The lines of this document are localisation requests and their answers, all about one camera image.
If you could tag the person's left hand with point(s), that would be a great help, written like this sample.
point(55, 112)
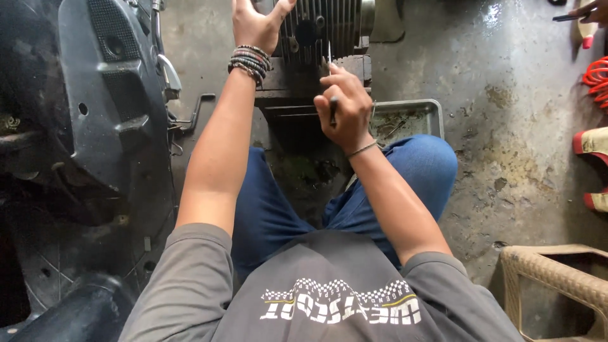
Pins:
point(254, 28)

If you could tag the person's right hand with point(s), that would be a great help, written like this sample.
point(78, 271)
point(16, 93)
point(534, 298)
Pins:
point(351, 111)

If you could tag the person's right fingers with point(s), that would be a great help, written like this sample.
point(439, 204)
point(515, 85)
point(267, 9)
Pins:
point(335, 83)

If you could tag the dark wooden block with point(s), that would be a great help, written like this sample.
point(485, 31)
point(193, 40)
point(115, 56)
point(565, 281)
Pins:
point(289, 83)

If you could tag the finned metal engine cylinder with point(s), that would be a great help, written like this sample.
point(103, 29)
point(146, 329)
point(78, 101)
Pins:
point(327, 28)

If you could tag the grey metal tray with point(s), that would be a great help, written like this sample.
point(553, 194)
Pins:
point(408, 118)

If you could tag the black kick starter lever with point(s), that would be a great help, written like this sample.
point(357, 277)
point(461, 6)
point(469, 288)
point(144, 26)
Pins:
point(195, 114)

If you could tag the blue jeans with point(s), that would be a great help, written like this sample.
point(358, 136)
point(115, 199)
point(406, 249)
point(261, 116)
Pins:
point(275, 213)

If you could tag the chrome scooter lever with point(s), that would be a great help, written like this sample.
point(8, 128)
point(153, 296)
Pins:
point(168, 71)

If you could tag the grey printed t-shirt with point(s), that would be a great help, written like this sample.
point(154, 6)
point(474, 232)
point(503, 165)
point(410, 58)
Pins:
point(313, 294)

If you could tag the black hand tool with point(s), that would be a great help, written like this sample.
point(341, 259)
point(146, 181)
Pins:
point(567, 17)

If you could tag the black scooter body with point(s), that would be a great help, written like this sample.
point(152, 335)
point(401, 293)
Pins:
point(85, 142)

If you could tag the red and cream sandal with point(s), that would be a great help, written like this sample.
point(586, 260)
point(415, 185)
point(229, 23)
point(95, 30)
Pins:
point(587, 33)
point(597, 200)
point(593, 142)

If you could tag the beige woven plastic stool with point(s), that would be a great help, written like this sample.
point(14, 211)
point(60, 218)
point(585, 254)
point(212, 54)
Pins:
point(546, 275)

